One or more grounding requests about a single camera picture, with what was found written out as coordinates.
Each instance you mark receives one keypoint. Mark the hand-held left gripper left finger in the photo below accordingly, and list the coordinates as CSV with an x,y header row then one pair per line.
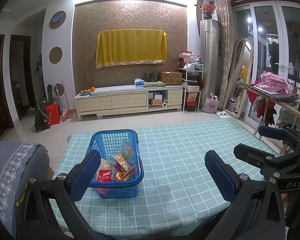
x,y
86,176

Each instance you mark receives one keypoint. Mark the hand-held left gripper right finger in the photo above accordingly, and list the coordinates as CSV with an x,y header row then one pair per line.
x,y
220,177

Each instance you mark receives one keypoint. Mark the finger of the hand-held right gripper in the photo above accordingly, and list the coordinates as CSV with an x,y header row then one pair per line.
x,y
250,155
270,132

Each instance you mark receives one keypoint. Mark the red snack packet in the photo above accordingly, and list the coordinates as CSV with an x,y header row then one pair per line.
x,y
104,175

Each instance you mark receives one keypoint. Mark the orange crisps packet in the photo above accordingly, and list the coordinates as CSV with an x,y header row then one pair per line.
x,y
122,162

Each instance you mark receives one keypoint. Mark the blue plastic basket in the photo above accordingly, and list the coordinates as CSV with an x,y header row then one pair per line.
x,y
130,188

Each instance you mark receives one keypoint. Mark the clear yellow snack packet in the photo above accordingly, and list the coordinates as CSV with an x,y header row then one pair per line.
x,y
128,150

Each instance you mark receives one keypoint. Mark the red hanging clothes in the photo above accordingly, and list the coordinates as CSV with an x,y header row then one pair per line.
x,y
263,107

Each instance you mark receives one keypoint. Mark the green checked tablecloth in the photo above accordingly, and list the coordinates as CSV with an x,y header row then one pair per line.
x,y
180,160

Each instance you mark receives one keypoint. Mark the white slippers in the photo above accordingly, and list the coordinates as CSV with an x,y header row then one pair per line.
x,y
223,114

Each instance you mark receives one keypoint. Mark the pink cloth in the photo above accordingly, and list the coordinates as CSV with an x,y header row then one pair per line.
x,y
276,81

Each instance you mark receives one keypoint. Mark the pink tote bag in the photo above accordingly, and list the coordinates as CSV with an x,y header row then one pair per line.
x,y
211,104

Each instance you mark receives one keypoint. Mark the pink broom with dustpan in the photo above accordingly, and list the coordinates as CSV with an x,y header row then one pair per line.
x,y
68,113

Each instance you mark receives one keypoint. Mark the red bag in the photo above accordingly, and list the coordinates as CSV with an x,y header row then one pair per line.
x,y
53,113

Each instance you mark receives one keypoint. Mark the black bag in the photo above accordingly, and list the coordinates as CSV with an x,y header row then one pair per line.
x,y
41,118

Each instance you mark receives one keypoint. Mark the standing arched mirror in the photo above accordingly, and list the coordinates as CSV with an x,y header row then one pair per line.
x,y
236,65

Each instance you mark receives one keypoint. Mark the red black crate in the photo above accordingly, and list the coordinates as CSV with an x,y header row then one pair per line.
x,y
191,107

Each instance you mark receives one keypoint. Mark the cream tv cabinet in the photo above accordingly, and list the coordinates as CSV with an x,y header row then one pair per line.
x,y
110,102

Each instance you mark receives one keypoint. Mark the grey embroidered chair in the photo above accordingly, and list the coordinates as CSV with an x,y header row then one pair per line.
x,y
7,170

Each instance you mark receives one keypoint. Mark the printed snack bag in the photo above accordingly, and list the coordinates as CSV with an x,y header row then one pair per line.
x,y
193,97

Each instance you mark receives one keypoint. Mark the plate of oranges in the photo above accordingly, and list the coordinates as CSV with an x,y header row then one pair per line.
x,y
87,91

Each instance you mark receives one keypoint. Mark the paper towel roll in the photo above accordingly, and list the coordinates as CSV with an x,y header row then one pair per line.
x,y
164,104

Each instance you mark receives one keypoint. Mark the patterned beige curtain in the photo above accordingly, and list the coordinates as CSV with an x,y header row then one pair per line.
x,y
225,50

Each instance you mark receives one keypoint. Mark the standing air conditioner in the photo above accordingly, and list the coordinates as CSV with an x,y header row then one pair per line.
x,y
209,60

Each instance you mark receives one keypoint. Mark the orange box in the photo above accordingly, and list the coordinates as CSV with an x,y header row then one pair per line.
x,y
155,102

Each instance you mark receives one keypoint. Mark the sliding glass door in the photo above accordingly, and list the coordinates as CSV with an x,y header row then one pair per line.
x,y
267,30

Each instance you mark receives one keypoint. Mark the blue white box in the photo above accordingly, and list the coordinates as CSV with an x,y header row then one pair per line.
x,y
158,95

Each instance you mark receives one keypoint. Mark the blue tissue box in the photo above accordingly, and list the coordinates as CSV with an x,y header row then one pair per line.
x,y
139,83

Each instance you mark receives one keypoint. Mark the brown cardboard box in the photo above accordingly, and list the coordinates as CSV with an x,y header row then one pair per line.
x,y
171,78

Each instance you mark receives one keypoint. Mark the green folded cloth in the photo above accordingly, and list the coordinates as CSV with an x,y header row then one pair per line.
x,y
153,84

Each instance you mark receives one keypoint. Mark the black router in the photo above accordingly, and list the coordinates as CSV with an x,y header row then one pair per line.
x,y
150,78

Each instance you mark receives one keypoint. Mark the yellow cloth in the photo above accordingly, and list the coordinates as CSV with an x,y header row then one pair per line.
x,y
131,47

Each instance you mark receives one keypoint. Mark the vase with red flowers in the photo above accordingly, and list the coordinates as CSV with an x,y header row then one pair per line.
x,y
207,9

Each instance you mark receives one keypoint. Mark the round brown wall disc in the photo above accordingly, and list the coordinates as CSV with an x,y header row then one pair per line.
x,y
55,55

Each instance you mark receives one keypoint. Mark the blue wall plate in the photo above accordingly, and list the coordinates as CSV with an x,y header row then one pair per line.
x,y
57,19

